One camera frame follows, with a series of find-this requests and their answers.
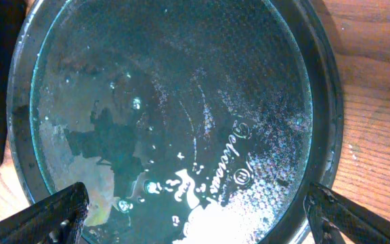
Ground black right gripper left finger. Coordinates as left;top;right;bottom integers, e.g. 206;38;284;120
0;182;89;244

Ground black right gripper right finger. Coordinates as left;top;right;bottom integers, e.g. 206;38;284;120
303;182;390;244

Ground round black tray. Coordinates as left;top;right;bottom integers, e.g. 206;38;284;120
7;0;343;243

